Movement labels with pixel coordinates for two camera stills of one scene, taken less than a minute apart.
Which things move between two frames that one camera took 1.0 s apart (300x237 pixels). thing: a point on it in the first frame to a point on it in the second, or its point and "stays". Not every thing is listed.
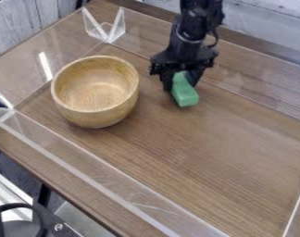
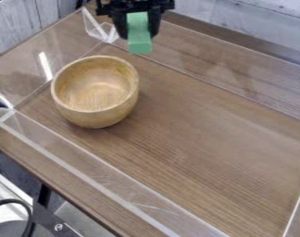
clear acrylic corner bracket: [107, 31] stays
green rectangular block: [184, 93] to [140, 35]
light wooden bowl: [94, 91] stays
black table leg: [45, 195] stays
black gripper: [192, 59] to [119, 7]
